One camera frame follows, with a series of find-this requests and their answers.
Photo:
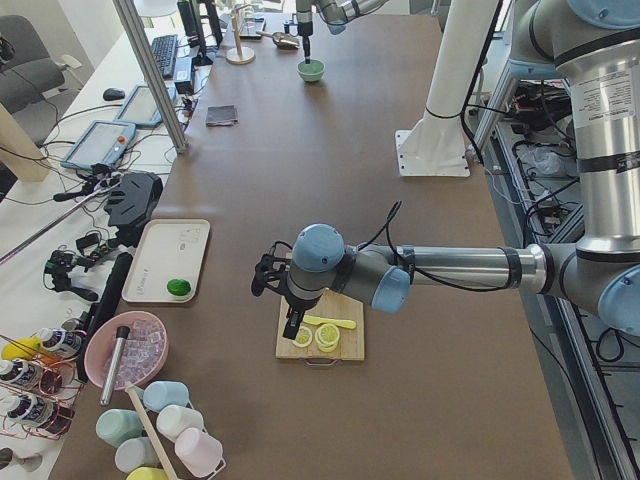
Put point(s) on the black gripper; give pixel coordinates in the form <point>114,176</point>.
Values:
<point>305,29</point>
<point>300,305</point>

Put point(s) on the light green bowl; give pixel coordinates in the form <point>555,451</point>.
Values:
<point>311,71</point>

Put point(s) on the pink ice bowl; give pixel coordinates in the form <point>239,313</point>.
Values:
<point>145,350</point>

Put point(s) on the yellow plastic knife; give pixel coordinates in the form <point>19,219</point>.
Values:
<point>340,323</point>

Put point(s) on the metal scoop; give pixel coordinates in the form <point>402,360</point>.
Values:
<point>281,39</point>

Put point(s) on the lower lemon slice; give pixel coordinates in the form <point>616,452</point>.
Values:
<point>304,337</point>

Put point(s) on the upper lemon slice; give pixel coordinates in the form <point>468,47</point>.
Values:
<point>327,334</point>

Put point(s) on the bamboo cutting board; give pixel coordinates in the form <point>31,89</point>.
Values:
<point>351,345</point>

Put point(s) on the grey folded cloth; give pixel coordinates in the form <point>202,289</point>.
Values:
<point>225,115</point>

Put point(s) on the green lime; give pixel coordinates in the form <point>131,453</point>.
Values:
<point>178,287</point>

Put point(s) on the black keyboard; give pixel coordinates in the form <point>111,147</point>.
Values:
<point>164,49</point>

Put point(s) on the cream rabbit tray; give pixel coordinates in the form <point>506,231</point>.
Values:
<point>169,248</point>

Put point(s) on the light blue cup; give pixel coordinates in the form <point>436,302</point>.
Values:
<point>160,394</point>

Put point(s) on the white cup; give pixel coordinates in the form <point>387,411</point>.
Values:
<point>174,419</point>

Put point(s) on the pink cup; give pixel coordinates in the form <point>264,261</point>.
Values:
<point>199,452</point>

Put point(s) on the steel cylinder muddler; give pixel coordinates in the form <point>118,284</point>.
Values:
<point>122,334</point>

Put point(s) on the black computer mouse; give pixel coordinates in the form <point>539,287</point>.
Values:
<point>113,94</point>

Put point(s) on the green cup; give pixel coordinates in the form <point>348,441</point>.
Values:
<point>115,426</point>

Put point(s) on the blue teach pendant tablet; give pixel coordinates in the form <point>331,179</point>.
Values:
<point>103,142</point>

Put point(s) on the white wire cup rack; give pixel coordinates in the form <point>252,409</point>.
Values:
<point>200,452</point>

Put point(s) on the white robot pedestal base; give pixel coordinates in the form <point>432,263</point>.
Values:
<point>435,146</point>

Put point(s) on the aluminium frame post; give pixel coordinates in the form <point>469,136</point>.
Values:
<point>134,29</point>

